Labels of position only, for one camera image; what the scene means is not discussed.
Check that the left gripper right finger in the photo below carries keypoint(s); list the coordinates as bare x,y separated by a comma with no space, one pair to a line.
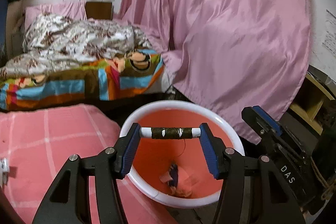
270,200

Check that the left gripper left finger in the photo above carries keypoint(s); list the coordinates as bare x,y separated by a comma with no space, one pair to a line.
67,199

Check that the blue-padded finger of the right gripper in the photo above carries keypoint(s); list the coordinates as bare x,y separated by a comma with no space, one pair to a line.
266,117

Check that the dark brown tube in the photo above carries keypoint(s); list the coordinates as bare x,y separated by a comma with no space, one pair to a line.
169,132

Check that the trash pieces in basin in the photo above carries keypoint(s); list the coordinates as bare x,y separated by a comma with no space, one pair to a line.
181,182

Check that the wooden desk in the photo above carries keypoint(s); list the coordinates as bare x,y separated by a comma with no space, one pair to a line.
314,103

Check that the pink checked bed sheet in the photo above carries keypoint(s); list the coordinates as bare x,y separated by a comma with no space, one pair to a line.
36,145

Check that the white small packet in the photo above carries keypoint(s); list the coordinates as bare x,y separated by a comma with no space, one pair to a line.
4,171

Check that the orange plastic basin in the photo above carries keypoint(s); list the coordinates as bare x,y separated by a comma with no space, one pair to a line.
154,157

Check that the pink curtain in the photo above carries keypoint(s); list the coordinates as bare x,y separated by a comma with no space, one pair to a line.
226,55

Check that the colourful cartoon blanket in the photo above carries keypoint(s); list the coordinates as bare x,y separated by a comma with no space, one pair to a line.
136,73

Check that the floral satin quilt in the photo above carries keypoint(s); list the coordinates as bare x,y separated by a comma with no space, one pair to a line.
55,43

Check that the pink pillow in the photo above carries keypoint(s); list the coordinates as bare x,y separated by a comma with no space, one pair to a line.
73,10

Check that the wooden headboard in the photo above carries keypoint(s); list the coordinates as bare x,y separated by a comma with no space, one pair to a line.
99,10

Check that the wall calendar poster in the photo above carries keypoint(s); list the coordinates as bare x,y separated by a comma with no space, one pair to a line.
329,42

